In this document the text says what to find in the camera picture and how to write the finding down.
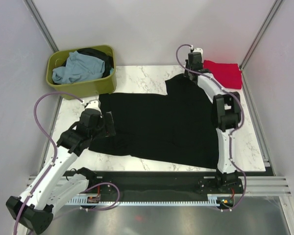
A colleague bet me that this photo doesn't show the slotted cable duct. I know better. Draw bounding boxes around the slotted cable duct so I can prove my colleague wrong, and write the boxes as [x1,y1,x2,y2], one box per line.
[68,194,241,206]

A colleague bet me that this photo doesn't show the folded red t shirt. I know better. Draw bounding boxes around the folded red t shirt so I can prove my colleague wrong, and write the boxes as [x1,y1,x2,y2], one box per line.
[203,60,243,90]

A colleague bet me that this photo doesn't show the olive green plastic bin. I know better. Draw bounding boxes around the olive green plastic bin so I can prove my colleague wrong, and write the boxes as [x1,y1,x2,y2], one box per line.
[46,45,117,98]

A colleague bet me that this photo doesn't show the light blue t shirt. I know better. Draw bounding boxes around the light blue t shirt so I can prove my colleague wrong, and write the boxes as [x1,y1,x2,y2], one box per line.
[52,51,105,85]

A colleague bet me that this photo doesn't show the right aluminium corner post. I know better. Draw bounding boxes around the right aluminium corner post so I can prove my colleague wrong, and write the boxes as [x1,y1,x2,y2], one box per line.
[239,0,284,71]

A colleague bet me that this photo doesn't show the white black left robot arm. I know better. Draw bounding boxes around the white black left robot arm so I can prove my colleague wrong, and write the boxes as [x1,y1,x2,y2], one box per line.
[6,108,115,235]

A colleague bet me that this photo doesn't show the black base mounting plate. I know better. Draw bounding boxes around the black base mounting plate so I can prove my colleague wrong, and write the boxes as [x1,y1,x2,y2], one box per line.
[88,171,245,203]

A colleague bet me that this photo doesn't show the left aluminium corner post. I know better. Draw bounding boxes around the left aluminium corner post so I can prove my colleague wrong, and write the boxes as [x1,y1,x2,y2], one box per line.
[24,0,59,52]

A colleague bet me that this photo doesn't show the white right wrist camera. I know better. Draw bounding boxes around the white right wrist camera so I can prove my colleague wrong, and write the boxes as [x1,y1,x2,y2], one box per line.
[190,47,203,54]

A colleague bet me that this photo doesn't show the aluminium front rail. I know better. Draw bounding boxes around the aluminium front rail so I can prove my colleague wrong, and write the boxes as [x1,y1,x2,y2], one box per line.
[242,175,292,196]

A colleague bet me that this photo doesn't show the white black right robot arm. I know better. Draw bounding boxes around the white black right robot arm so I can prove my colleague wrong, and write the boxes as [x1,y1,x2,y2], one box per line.
[184,48,245,194]

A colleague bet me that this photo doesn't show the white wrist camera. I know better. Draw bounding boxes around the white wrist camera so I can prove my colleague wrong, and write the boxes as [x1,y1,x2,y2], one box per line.
[190,47,203,54]
[82,99,101,116]

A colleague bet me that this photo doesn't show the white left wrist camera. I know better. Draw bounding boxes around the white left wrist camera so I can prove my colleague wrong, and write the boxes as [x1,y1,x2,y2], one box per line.
[82,99,101,116]

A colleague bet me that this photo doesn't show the black t shirt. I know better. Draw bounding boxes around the black t shirt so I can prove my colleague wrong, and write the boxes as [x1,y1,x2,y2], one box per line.
[89,74,219,169]

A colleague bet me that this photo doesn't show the black garment in bin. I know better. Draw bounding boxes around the black garment in bin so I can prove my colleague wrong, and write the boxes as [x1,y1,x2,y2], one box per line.
[77,48,114,77]

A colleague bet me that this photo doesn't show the aluminium corner post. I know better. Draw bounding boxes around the aluminium corner post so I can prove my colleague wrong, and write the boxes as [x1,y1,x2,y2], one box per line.
[24,0,59,52]
[239,0,284,71]

